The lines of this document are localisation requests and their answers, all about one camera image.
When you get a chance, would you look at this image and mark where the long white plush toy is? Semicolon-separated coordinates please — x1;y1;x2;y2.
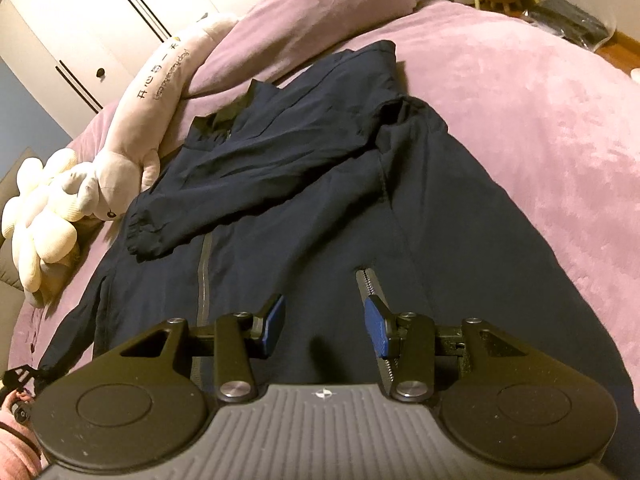
65;12;241;223

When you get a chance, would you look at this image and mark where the cream flower plush toy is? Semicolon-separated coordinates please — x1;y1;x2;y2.
0;149;98;308

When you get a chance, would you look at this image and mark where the black wrapped bag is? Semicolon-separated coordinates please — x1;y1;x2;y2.
525;0;621;55

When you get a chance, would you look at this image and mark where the purple pillow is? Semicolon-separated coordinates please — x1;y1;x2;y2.
187;0;421;98

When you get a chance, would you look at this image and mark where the white wardrobe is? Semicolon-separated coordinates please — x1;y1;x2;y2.
0;0;278;136

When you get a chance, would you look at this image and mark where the person's left forearm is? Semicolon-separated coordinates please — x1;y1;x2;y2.
0;400;43;480

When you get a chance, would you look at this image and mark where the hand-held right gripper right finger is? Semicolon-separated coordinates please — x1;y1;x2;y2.
364;294;526;403

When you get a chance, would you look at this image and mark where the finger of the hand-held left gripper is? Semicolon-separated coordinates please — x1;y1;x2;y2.
0;366;41;423

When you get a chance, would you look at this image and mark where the navy blue jacket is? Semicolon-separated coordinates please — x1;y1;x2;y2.
37;39;640;461

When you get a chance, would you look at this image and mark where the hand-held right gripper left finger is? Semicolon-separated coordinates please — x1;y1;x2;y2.
117;294;287;403

